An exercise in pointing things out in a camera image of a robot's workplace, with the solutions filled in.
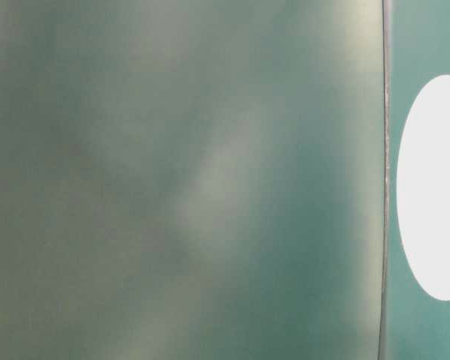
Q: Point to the white round bowl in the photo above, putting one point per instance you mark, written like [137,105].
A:
[423,188]

